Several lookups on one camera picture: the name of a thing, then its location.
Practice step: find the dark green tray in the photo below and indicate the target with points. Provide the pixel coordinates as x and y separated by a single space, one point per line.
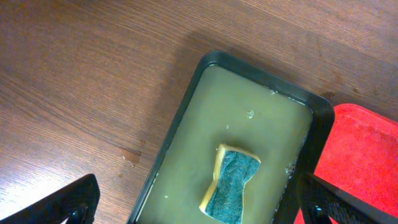
229 101

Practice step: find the red plastic tray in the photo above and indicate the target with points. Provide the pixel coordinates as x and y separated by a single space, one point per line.
360 157

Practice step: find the yellow green sponge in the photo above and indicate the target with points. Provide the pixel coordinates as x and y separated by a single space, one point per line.
224 199

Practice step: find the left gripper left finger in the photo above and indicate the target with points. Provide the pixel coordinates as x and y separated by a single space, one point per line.
75 203

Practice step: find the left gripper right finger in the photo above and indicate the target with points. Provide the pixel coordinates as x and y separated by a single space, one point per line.
323 202

